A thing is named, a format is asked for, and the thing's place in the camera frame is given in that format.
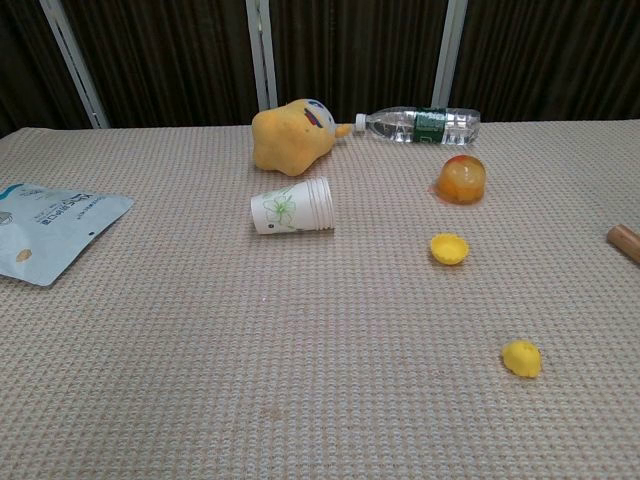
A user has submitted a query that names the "small yellow toy piece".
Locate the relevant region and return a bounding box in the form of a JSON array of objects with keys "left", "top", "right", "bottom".
[{"left": 501, "top": 339, "right": 543, "bottom": 379}]

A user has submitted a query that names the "yellow plush toy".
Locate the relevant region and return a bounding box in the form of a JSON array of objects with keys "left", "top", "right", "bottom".
[{"left": 251, "top": 98, "right": 353, "bottom": 177}]

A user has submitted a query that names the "white paper cup stack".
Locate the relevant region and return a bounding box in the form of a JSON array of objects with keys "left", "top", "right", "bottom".
[{"left": 249, "top": 175, "right": 336, "bottom": 236}]

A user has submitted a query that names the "yellow scalloped plastic cup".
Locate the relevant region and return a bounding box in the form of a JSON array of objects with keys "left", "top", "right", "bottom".
[{"left": 430, "top": 232, "right": 471, "bottom": 267}]

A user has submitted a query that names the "orange fruit jelly cup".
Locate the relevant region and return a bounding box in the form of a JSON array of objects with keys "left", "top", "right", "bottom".
[{"left": 428, "top": 154, "right": 487, "bottom": 206}]

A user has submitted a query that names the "clear plastic water bottle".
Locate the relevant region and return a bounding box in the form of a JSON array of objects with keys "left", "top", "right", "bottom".
[{"left": 354, "top": 106, "right": 483, "bottom": 148}]

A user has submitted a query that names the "beige woven tablecloth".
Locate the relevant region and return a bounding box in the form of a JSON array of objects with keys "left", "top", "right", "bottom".
[{"left": 0, "top": 118, "right": 640, "bottom": 480}]

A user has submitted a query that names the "dark brown curtain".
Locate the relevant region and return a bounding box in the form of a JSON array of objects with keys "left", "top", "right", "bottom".
[{"left": 0, "top": 0, "right": 640, "bottom": 139}]

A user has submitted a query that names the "light blue mask package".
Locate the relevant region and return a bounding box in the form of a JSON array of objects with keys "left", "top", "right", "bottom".
[{"left": 0, "top": 182, "right": 136, "bottom": 288}]

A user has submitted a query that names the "wooden stick end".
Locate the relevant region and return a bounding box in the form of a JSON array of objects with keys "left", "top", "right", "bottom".
[{"left": 606, "top": 224, "right": 640, "bottom": 266}]

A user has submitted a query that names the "white metal frame post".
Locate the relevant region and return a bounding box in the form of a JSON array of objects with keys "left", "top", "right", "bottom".
[
  {"left": 430, "top": 0, "right": 469, "bottom": 109},
  {"left": 245, "top": 0, "right": 279, "bottom": 110},
  {"left": 38, "top": 0, "right": 110, "bottom": 129}
]

